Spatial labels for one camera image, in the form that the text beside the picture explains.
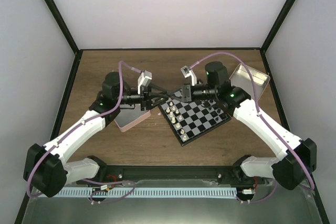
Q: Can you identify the black aluminium frame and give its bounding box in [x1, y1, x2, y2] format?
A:
[23, 0, 329, 223]

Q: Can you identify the light blue slotted rail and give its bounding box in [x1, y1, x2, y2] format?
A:
[52, 187, 237, 199]

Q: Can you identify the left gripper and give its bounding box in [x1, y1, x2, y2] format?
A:
[116, 83, 169, 111]

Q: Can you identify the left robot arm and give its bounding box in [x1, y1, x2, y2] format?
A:
[23, 71, 168, 197]

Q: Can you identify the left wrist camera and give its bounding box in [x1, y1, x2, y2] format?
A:
[138, 70, 152, 94]

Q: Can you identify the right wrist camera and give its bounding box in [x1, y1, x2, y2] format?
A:
[181, 66, 197, 86]

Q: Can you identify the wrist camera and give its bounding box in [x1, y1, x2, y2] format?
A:
[181, 66, 197, 86]
[138, 70, 152, 94]

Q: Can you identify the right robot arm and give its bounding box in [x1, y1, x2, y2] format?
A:
[173, 61, 317, 190]

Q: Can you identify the black white chessboard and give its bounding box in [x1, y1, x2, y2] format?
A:
[159, 99, 230, 146]

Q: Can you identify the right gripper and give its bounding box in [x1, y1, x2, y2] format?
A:
[168, 83, 218, 103]

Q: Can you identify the pink metal tin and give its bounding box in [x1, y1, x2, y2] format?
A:
[114, 104, 151, 132]

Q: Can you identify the yellow metal tin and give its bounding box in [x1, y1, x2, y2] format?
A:
[229, 62, 271, 100]

